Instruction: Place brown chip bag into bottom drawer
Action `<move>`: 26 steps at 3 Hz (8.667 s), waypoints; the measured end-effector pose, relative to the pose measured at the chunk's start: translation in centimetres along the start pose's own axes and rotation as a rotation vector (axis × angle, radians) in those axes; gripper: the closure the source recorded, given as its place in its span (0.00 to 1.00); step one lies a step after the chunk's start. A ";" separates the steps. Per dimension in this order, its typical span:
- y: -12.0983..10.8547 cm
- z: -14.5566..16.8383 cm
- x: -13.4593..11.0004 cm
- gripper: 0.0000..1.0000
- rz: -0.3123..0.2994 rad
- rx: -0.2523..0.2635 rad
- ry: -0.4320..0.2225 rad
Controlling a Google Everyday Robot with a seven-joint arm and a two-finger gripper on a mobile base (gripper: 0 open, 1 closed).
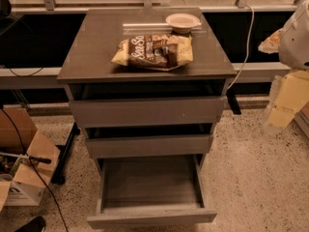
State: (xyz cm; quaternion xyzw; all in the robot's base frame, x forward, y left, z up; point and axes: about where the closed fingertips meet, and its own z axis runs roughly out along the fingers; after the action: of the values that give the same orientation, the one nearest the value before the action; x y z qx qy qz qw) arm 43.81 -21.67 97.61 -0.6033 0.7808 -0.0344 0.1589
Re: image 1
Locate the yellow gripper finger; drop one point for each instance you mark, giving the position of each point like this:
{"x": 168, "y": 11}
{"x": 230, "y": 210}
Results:
{"x": 271, "y": 44}
{"x": 288, "y": 95}

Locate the brown chip bag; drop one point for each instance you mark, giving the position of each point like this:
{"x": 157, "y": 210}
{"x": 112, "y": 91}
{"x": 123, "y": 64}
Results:
{"x": 155, "y": 52}

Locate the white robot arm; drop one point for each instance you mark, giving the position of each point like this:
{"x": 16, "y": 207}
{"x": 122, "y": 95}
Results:
{"x": 293, "y": 49}

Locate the top grey drawer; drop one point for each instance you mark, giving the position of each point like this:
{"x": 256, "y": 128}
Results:
{"x": 147, "y": 112}

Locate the grey drawer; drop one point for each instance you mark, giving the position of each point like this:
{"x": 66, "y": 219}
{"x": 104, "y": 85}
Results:
{"x": 150, "y": 191}
{"x": 147, "y": 112}
{"x": 128, "y": 147}

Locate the grey drawer cabinet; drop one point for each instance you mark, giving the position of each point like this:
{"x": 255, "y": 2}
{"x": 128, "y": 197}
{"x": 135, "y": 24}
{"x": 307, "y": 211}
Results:
{"x": 142, "y": 83}

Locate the middle grey drawer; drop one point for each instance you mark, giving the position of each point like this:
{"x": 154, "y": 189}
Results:
{"x": 128, "y": 147}

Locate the bottom grey drawer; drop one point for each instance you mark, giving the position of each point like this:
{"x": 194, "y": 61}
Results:
{"x": 150, "y": 191}

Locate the white paper bowl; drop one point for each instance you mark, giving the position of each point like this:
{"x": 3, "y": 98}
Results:
{"x": 182, "y": 23}

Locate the black table leg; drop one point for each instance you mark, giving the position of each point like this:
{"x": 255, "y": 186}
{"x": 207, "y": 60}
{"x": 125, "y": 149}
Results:
{"x": 59, "y": 173}

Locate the open cardboard box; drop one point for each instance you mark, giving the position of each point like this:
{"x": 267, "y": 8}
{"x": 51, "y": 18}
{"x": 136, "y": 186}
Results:
{"x": 23, "y": 182}

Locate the black shoe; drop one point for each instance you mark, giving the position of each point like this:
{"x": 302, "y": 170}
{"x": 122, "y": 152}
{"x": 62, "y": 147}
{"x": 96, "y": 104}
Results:
{"x": 37, "y": 224}

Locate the black-handled tool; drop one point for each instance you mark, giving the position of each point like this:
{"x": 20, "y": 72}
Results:
{"x": 42, "y": 160}

